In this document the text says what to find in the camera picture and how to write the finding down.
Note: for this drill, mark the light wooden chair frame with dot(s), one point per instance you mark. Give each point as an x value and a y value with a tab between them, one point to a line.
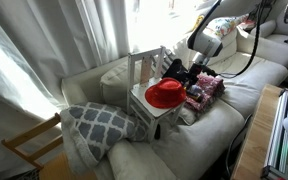
27	143

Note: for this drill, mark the red patterned fringed scarf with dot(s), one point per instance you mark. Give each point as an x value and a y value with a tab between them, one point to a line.
210	88

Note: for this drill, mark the grey white patterned pillow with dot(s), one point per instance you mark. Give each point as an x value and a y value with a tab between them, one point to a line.
97	130

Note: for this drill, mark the black felt hat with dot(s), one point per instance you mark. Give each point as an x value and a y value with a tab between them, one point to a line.
174	70

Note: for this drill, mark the small cream cushion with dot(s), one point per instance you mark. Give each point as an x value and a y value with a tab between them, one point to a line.
187	116

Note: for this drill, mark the white curtain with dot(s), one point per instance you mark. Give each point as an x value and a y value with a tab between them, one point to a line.
50	50

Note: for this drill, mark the floral print pillow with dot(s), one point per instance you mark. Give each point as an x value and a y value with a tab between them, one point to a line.
224	25

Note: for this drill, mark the silver black bottle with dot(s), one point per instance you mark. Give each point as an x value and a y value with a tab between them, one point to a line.
195	97

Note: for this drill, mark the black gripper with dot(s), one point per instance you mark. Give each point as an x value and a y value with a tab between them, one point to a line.
200	71

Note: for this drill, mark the small white wooden chair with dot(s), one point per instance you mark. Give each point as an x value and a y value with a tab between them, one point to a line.
140	90

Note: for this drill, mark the aluminium frame rail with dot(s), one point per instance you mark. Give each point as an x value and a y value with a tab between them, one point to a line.
280	140

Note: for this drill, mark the orange sequin hat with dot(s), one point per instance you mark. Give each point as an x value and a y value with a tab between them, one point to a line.
165	93

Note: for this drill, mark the cream fabric sofa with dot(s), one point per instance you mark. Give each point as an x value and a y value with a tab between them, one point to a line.
204	133

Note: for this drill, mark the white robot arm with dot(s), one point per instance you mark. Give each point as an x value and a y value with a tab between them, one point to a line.
205	40

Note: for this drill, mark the light wooden table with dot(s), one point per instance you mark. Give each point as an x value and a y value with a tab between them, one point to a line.
254	136

